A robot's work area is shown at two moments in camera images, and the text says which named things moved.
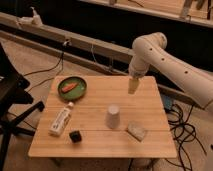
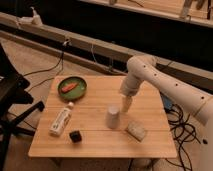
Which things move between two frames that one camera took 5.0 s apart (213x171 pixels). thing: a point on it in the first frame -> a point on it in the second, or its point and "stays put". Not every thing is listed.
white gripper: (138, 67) -> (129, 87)
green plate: (75, 93) stays put
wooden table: (107, 122) stays put
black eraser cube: (75, 136) stays put
